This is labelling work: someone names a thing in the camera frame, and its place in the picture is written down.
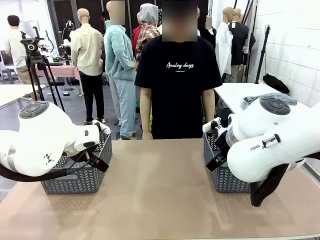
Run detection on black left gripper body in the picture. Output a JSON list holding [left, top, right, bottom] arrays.
[[74, 147, 97, 162]]

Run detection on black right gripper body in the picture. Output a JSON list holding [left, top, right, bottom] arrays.
[[214, 127, 230, 161]]

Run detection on person's left forearm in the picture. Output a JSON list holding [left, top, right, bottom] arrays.
[[201, 88, 216, 124]]

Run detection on person's right forearm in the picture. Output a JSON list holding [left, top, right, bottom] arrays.
[[139, 86, 153, 133]]

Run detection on grey plastic lattice basket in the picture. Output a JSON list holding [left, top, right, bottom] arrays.
[[41, 129, 113, 195], [202, 131, 252, 194]]

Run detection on white table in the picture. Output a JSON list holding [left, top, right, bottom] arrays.
[[0, 83, 47, 109], [213, 82, 320, 116]]

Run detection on person in black t-shirt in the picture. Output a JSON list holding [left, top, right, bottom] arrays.
[[134, 0, 223, 140]]

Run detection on grey cloth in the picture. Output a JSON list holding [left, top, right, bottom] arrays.
[[241, 92, 298, 106]]

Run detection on black bag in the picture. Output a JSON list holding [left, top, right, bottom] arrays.
[[262, 73, 291, 95]]

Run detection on table with pink cloth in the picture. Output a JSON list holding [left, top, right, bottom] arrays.
[[34, 63, 81, 81]]

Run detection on mannequin in white shirt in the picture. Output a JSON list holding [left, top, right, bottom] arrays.
[[215, 6, 235, 83]]

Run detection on black light stand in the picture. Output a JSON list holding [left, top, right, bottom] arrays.
[[254, 24, 272, 85]]

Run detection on mannequin in black shirt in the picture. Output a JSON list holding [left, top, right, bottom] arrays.
[[228, 8, 251, 83]]

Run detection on mannequin in beige shirt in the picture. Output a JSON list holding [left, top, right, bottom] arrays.
[[69, 7, 106, 125]]

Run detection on mannequin in light blue fleece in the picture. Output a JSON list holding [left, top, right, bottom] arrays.
[[103, 0, 138, 140]]

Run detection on black leaning stand poles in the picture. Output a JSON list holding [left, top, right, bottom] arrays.
[[241, 0, 258, 83]]

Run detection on grey stool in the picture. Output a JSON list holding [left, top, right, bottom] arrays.
[[1, 68, 21, 85]]

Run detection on mannequin in black jacket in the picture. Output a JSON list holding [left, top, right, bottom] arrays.
[[197, 7, 217, 48]]

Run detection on black monitor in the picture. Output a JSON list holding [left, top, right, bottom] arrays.
[[0, 49, 15, 66]]

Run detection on background person in white shirt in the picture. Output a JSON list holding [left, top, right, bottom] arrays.
[[4, 14, 32, 85]]

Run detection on mannequin in plaid grey hoodie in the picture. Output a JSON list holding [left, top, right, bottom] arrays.
[[132, 2, 163, 62]]

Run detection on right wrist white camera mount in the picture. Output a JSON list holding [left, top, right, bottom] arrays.
[[202, 117, 222, 133]]

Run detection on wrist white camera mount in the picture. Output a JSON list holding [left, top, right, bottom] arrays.
[[202, 117, 222, 133], [92, 119, 111, 133]]

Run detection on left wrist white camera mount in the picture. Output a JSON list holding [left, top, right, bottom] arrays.
[[92, 119, 111, 133]]

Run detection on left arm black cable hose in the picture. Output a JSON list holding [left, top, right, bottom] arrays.
[[0, 149, 94, 183]]

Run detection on black camera tripod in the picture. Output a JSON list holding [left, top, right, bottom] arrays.
[[19, 26, 66, 113]]

